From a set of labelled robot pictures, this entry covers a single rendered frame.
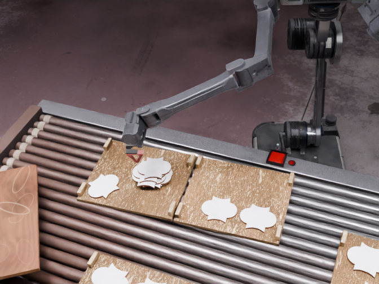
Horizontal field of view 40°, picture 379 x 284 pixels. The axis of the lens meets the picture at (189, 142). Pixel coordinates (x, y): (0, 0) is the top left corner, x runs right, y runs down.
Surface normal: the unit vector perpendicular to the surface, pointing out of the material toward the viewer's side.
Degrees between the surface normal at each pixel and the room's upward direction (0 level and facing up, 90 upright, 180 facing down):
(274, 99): 0
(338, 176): 0
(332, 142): 0
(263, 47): 18
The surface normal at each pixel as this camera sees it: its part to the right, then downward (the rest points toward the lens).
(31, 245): -0.06, -0.70
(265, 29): -0.36, -0.66
